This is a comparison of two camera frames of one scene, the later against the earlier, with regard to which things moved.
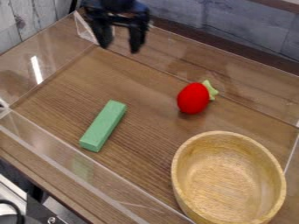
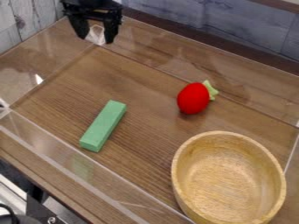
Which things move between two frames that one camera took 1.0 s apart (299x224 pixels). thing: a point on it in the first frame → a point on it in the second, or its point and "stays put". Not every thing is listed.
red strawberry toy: x=194 y=96 stays put
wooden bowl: x=228 y=178 stays put
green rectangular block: x=99 y=131 stays put
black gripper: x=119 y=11 → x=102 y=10
